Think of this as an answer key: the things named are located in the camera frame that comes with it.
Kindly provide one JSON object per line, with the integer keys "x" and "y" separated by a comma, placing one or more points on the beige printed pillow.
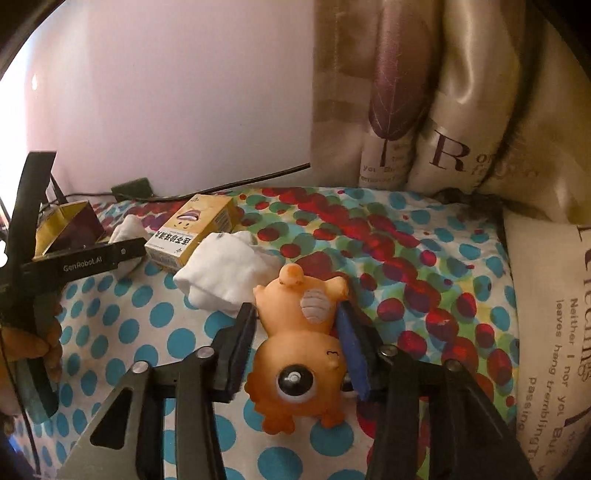
{"x": 545, "y": 323}

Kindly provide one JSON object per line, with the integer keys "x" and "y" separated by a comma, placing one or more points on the black power adapter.
{"x": 131, "y": 188}

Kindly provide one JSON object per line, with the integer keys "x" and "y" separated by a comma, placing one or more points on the polka dot bed sheet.
{"x": 138, "y": 300}

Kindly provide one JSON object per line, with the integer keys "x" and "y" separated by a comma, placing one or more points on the orange toy figure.
{"x": 300, "y": 332}

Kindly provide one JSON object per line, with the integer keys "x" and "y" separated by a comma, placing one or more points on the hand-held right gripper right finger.
{"x": 353, "y": 355}

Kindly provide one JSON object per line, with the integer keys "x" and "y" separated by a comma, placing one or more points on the yellow carton box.
{"x": 194, "y": 230}

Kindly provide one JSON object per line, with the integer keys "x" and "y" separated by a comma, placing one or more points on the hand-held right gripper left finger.
{"x": 238, "y": 355}

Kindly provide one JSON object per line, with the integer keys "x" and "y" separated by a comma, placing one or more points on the person's left hand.
{"x": 32, "y": 341}

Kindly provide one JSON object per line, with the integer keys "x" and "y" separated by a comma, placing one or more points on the crumpled white tissue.
{"x": 129, "y": 228}

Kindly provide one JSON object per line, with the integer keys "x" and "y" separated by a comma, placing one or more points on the beige leaf print curtain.
{"x": 406, "y": 92}

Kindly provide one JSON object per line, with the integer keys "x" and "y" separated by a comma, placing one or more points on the white sock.
{"x": 221, "y": 272}

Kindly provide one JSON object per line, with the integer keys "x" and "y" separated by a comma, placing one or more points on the gold and brown box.
{"x": 69, "y": 221}

